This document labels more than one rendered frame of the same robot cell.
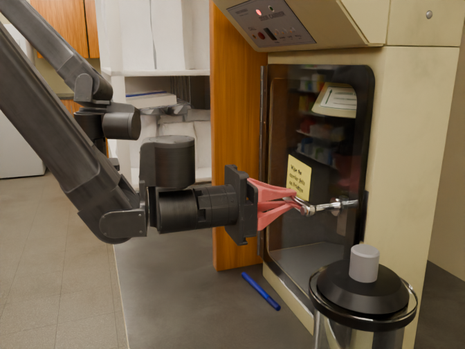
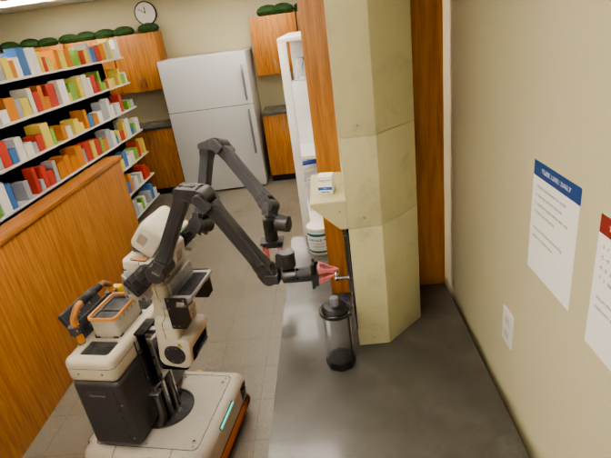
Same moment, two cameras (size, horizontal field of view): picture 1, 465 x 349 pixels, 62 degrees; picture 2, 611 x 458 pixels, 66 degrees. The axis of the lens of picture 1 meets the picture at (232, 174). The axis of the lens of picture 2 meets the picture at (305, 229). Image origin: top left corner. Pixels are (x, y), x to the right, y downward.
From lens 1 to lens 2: 126 cm
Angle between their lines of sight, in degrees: 24
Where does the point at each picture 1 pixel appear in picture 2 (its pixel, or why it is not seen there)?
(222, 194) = (305, 271)
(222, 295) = not seen: hidden behind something
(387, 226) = (363, 287)
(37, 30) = (245, 178)
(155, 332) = (294, 318)
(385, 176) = (357, 270)
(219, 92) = not seen: hidden behind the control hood
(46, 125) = (245, 249)
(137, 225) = (275, 281)
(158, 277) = (303, 293)
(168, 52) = not seen: hidden behind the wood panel
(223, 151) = (329, 237)
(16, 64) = (236, 233)
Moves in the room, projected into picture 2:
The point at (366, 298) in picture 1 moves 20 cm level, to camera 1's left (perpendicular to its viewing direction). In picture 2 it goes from (328, 311) to (273, 305)
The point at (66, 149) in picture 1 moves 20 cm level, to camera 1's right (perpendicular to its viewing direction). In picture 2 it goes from (252, 256) to (303, 260)
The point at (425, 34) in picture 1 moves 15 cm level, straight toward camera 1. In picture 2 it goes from (364, 224) to (333, 241)
